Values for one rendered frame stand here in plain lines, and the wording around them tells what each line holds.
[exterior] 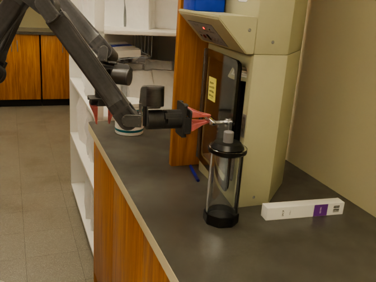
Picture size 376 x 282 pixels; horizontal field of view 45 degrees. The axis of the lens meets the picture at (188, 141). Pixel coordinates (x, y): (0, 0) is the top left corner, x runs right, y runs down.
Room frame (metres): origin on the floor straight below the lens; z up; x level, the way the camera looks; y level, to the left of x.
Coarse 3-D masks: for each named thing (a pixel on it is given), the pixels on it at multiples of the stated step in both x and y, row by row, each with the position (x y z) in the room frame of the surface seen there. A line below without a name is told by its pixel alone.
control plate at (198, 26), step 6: (192, 24) 1.48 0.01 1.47; (198, 24) 1.42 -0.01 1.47; (204, 24) 1.37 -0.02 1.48; (198, 30) 1.48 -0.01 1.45; (204, 30) 1.42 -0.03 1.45; (210, 30) 1.36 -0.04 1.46; (210, 36) 1.41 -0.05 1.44; (216, 36) 1.36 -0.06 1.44; (216, 42) 1.41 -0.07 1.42; (222, 42) 1.35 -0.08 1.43
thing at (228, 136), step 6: (228, 132) 1.17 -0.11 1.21; (222, 138) 1.20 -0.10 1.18; (228, 138) 1.16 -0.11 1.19; (216, 144) 1.15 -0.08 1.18; (222, 144) 1.15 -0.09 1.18; (228, 144) 1.15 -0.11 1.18; (234, 144) 1.15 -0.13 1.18; (240, 144) 1.16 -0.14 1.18; (222, 150) 1.13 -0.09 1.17; (228, 150) 1.13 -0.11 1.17; (234, 150) 1.13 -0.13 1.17; (240, 150) 1.14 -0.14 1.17
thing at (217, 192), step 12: (216, 156) 1.14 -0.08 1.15; (216, 168) 1.14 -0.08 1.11; (228, 168) 1.13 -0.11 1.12; (240, 168) 1.15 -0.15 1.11; (216, 180) 1.14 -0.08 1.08; (228, 180) 1.13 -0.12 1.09; (216, 192) 1.13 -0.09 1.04; (228, 192) 1.13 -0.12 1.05; (216, 204) 1.13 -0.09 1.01; (228, 204) 1.13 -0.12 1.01; (216, 216) 1.13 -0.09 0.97; (228, 216) 1.13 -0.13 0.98
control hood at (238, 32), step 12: (180, 12) 1.50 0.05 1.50; (192, 12) 1.40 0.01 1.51; (204, 12) 1.33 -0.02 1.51; (216, 12) 1.39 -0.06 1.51; (216, 24) 1.27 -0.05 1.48; (228, 24) 1.23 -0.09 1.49; (240, 24) 1.24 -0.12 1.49; (252, 24) 1.26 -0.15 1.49; (228, 36) 1.27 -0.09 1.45; (240, 36) 1.24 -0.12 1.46; (252, 36) 1.26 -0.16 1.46; (228, 48) 1.35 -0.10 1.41; (240, 48) 1.26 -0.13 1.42; (252, 48) 1.26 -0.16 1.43
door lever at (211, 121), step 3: (204, 117) 1.34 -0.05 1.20; (207, 117) 1.32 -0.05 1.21; (210, 117) 1.31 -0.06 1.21; (207, 120) 1.32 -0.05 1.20; (210, 120) 1.29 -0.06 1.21; (213, 120) 1.28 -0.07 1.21; (225, 120) 1.30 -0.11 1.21; (210, 123) 1.28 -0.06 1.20; (213, 123) 1.28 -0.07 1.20; (216, 123) 1.28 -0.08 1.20; (219, 123) 1.29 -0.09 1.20; (222, 123) 1.29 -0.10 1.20; (225, 123) 1.29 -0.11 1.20; (225, 126) 1.30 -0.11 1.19
